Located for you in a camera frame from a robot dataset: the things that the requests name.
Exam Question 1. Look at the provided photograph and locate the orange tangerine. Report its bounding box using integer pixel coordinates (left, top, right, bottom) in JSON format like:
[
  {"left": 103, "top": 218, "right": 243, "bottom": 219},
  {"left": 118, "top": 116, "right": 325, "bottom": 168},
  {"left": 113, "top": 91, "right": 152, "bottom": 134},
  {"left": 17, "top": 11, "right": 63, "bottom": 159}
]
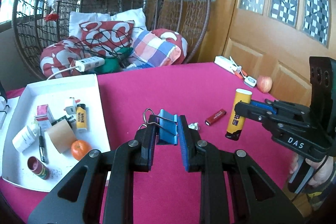
[{"left": 71, "top": 140, "right": 92, "bottom": 161}]

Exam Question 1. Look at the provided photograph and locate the dark red cylinder tube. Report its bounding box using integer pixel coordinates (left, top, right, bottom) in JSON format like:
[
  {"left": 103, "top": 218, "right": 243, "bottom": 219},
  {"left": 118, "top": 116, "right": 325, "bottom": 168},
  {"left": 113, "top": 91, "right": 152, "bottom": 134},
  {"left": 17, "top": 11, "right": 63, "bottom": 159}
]
[{"left": 27, "top": 156, "right": 50, "bottom": 180}]

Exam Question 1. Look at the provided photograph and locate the brown tape roll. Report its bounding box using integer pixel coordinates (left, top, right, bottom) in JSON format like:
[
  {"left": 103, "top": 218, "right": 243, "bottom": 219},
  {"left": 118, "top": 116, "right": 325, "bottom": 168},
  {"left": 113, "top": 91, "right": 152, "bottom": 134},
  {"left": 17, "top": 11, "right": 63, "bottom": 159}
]
[{"left": 46, "top": 119, "right": 77, "bottom": 153}]

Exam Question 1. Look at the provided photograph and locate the black pen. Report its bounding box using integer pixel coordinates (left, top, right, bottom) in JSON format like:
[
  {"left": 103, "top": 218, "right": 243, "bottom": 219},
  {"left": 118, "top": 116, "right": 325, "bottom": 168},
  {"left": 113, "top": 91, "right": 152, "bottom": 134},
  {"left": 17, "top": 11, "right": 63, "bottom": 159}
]
[{"left": 39, "top": 127, "right": 49, "bottom": 164}]

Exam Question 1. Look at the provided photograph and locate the blue binder clip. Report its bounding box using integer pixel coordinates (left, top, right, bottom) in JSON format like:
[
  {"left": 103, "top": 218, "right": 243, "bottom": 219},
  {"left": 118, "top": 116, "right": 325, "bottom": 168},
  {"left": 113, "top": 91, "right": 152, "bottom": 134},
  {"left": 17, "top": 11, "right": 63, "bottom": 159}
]
[{"left": 139, "top": 108, "right": 178, "bottom": 145}]

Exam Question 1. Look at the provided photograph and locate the white pill bottle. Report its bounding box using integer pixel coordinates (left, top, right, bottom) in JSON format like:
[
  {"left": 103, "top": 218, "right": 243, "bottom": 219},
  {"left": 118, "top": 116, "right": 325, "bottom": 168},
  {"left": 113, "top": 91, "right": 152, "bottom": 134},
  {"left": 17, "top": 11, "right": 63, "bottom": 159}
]
[{"left": 12, "top": 123, "right": 40, "bottom": 153}]

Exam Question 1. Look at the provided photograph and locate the yellow lighter black top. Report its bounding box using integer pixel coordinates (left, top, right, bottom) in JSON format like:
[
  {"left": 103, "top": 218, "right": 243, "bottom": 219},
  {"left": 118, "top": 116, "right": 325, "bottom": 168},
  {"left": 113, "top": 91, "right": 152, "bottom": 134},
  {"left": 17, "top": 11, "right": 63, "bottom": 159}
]
[{"left": 76, "top": 103, "right": 88, "bottom": 132}]

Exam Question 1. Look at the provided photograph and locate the pink white small box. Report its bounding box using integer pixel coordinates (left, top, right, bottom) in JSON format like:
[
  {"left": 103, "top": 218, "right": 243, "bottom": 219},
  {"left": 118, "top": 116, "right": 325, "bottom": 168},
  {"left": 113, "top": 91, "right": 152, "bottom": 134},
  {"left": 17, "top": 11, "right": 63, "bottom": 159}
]
[{"left": 35, "top": 104, "right": 55, "bottom": 132}]

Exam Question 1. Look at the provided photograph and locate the white charger plug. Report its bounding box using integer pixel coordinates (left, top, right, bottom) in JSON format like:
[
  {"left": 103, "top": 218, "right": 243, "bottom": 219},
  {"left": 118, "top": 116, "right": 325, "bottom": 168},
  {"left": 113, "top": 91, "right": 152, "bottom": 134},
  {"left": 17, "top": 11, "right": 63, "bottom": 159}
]
[{"left": 64, "top": 97, "right": 80, "bottom": 116}]

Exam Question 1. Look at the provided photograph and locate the right hand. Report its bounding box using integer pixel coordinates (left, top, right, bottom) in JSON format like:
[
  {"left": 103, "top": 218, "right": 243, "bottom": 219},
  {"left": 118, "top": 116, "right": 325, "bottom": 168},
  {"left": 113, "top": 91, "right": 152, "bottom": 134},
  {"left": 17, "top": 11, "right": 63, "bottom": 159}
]
[{"left": 288, "top": 152, "right": 336, "bottom": 188}]

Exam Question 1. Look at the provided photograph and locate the red lighter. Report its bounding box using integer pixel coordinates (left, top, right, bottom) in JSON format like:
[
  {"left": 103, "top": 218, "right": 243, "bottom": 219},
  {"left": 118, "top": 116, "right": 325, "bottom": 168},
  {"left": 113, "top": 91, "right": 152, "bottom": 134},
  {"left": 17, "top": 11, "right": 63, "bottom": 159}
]
[{"left": 205, "top": 109, "right": 227, "bottom": 126}]

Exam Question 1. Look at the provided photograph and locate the red apple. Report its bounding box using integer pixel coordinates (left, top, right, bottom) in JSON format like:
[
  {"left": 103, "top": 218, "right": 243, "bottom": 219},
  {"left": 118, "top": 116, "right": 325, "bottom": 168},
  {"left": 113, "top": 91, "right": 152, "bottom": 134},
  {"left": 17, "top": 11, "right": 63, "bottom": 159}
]
[{"left": 256, "top": 76, "right": 273, "bottom": 93}]

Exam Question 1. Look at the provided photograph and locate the white box on table edge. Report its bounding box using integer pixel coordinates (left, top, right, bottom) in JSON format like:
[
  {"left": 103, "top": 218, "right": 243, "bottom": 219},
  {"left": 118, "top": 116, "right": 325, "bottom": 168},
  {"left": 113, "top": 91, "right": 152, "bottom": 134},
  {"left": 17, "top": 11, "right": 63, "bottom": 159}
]
[{"left": 214, "top": 56, "right": 247, "bottom": 78}]

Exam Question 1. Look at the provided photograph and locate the crumpled foil wrapper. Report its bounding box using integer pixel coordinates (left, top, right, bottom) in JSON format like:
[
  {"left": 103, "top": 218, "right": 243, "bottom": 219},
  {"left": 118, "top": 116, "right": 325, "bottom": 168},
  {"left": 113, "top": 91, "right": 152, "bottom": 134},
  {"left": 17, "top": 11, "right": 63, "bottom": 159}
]
[{"left": 188, "top": 122, "right": 199, "bottom": 131}]

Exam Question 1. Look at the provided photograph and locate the wooden glass panel door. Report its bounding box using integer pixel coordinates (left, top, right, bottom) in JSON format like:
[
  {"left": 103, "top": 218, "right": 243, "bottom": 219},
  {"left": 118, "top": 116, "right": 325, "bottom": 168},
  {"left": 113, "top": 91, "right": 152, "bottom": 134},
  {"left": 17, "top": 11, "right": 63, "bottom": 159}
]
[{"left": 198, "top": 0, "right": 335, "bottom": 105}]

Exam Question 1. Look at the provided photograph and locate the white cardboard tray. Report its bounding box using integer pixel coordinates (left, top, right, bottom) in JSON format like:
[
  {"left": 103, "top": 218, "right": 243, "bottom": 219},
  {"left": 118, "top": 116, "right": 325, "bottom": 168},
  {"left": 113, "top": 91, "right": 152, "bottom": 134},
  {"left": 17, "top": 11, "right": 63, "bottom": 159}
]
[{"left": 2, "top": 75, "right": 110, "bottom": 192}]

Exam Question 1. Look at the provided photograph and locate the plaid checkered cushion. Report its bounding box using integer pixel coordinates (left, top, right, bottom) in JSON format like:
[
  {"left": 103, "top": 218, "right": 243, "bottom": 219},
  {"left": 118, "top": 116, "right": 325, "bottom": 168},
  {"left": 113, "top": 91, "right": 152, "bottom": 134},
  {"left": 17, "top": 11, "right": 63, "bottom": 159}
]
[{"left": 130, "top": 28, "right": 188, "bottom": 68}]

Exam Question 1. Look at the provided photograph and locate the black cat phone stand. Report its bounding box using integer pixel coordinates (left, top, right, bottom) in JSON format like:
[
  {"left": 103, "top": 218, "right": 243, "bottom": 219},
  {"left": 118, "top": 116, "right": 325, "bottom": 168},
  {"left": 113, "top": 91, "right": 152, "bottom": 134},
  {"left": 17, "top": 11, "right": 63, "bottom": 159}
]
[{"left": 0, "top": 83, "right": 10, "bottom": 114}]

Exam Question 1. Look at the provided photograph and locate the white power strip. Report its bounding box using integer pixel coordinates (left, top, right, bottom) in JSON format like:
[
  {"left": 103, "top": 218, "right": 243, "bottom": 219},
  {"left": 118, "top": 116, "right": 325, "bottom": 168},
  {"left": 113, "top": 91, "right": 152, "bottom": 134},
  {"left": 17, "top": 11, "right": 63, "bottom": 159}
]
[{"left": 47, "top": 56, "right": 105, "bottom": 80}]

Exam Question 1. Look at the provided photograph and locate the green cloth bundle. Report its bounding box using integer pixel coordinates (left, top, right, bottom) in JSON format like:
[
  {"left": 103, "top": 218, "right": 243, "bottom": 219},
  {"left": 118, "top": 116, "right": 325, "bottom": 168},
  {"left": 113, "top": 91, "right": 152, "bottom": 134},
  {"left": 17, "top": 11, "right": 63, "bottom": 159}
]
[{"left": 94, "top": 47, "right": 133, "bottom": 75}]

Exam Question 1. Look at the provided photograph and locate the red white seat cushion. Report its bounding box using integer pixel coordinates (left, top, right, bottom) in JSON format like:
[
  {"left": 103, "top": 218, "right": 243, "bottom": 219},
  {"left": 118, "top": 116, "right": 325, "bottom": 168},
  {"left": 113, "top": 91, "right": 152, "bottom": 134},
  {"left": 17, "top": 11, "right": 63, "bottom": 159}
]
[{"left": 40, "top": 36, "right": 92, "bottom": 78}]

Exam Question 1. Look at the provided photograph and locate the white pillow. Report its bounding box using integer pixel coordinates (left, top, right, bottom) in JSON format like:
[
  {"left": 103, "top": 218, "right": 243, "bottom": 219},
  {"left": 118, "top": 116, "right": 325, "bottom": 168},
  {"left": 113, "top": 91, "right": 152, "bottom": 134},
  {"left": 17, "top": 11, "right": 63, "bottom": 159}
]
[{"left": 69, "top": 8, "right": 147, "bottom": 39}]

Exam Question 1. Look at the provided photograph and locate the red white square cushion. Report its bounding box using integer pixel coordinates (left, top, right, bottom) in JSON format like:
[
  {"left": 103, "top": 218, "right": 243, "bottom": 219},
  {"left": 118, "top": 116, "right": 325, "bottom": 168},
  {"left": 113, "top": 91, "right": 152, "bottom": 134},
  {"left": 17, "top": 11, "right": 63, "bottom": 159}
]
[{"left": 79, "top": 21, "right": 134, "bottom": 56}]

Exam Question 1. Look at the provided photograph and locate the black tangled cable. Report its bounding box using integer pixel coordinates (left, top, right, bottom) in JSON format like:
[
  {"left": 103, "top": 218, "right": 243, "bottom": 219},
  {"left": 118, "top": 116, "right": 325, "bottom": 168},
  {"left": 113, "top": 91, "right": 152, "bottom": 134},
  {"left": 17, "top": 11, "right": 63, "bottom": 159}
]
[{"left": 75, "top": 28, "right": 134, "bottom": 64}]

